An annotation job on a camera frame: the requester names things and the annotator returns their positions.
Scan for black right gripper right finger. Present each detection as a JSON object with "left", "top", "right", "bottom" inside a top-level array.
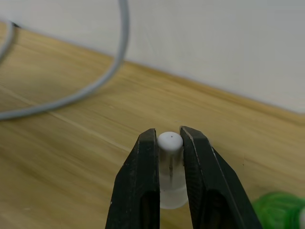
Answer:
[{"left": 179, "top": 125, "right": 263, "bottom": 229}]

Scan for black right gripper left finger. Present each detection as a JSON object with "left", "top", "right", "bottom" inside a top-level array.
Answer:
[{"left": 104, "top": 128, "right": 160, "bottom": 229}]

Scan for clear bottle with white cap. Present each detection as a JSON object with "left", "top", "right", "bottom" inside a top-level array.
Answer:
[{"left": 157, "top": 131, "right": 188, "bottom": 210}]

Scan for green mosquito repellent heater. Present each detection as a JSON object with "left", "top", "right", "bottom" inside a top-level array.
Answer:
[{"left": 252, "top": 191, "right": 305, "bottom": 229}]

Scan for grey power cable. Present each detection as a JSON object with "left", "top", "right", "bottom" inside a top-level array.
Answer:
[{"left": 0, "top": 0, "right": 130, "bottom": 121}]

